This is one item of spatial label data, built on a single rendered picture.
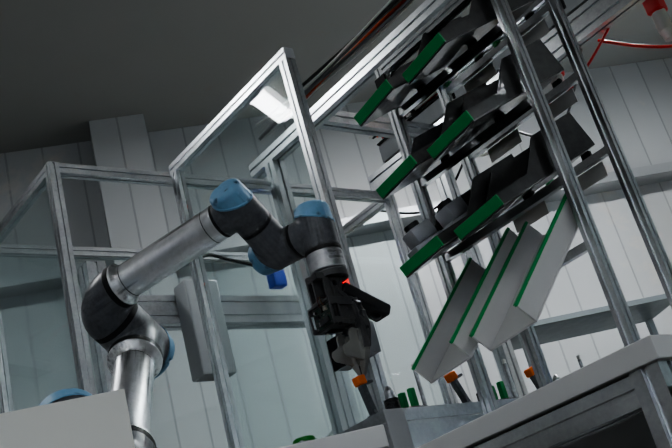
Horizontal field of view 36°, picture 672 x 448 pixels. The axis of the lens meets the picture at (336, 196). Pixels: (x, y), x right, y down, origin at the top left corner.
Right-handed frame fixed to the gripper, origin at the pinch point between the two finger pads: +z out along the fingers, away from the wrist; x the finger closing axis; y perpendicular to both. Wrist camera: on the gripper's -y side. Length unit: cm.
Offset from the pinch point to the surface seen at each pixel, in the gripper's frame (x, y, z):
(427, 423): 16.6, 4.3, 15.7
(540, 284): 48.4, 3.2, 4.0
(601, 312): -153, -302, -74
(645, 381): 71, 20, 27
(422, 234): 27.2, 2.4, -15.2
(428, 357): 20.6, 3.4, 5.3
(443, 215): 27.9, -3.8, -19.1
